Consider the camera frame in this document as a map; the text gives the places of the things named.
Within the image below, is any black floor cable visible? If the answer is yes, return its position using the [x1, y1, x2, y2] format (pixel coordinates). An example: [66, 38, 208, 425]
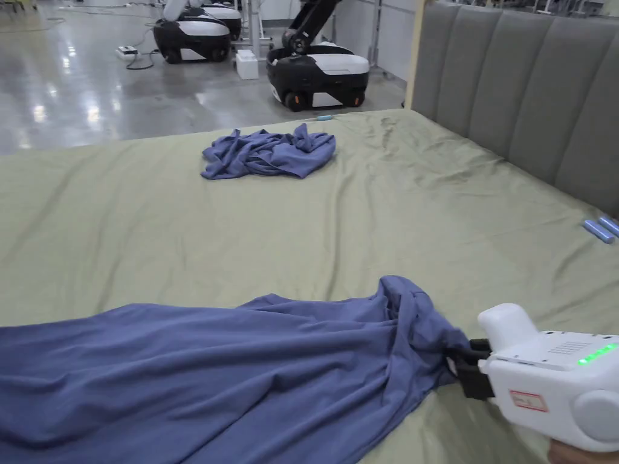
[125, 47, 161, 71]

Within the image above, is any dark blue shirt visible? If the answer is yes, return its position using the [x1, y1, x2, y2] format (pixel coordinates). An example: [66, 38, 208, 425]
[0, 275, 471, 464]

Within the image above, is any grey padded headboard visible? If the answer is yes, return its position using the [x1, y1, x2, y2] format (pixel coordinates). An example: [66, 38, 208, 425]
[405, 0, 619, 219]

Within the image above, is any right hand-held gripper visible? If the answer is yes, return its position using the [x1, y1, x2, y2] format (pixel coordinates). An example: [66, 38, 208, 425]
[446, 303, 619, 454]

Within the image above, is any white box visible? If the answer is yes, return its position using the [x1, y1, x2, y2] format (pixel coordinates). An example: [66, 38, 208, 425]
[235, 49, 260, 80]

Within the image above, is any person's right hand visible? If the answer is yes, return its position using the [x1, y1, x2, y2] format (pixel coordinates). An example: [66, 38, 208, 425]
[548, 427, 619, 464]

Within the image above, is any black and white mobile robot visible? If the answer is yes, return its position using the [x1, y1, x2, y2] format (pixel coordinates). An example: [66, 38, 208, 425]
[153, 0, 231, 64]
[195, 0, 242, 42]
[266, 0, 371, 113]

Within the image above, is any white table frame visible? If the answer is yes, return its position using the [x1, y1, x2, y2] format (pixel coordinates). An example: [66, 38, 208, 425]
[241, 0, 274, 51]

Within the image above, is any bunched dark blue garment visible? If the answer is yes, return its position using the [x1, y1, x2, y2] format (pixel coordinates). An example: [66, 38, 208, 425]
[201, 123, 337, 181]

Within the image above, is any bed with pale green sheet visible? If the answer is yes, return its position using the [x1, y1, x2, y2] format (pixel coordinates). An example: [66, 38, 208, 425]
[0, 108, 619, 464]

